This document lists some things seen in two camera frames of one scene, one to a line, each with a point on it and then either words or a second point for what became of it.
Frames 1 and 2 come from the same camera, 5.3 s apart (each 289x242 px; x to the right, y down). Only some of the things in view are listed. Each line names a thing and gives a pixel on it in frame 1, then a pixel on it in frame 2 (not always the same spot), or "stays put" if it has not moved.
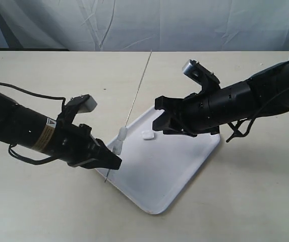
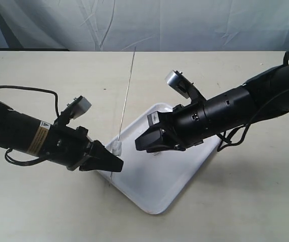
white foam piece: (117, 147) stays put
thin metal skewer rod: (135, 98) -> (125, 103)
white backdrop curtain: (146, 25) stays put
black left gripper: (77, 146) stays put
